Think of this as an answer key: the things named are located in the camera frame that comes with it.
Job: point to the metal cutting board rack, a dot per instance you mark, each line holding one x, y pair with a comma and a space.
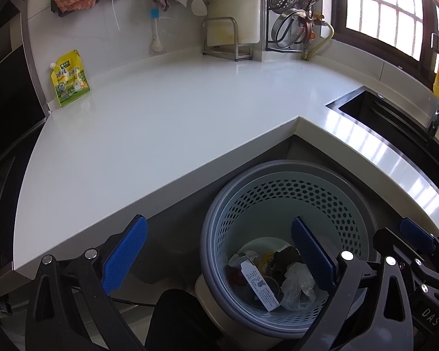
219, 20

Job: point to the clear plastic bag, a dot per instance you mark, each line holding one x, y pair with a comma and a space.
296, 285

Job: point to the yellow spouted pouch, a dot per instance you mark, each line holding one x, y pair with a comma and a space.
71, 80

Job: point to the black kitchen sink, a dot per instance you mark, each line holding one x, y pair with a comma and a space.
387, 124

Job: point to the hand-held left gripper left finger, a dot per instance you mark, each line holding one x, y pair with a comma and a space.
126, 254

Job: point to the person's dark trouser leg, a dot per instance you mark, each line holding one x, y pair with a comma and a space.
179, 321

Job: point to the gas valve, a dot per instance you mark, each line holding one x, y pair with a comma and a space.
317, 18

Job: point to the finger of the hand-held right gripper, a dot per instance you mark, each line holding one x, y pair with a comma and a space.
387, 241
417, 232

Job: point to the grey perforated trash basket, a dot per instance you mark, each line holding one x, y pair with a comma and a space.
263, 197

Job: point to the black dish rack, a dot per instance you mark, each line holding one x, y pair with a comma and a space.
267, 14

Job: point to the dark grey sock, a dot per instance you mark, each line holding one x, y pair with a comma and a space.
285, 257

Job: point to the blue and white bottle brush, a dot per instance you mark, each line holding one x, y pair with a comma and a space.
156, 44

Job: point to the brown framed window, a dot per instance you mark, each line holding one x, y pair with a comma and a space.
384, 7

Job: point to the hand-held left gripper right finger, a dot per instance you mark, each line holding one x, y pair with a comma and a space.
312, 252

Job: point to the white cutting board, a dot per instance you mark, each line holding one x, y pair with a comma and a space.
237, 3

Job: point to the white carton box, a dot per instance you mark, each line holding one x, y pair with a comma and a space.
261, 285

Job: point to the glass pot lid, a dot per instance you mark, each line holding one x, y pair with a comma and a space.
291, 31

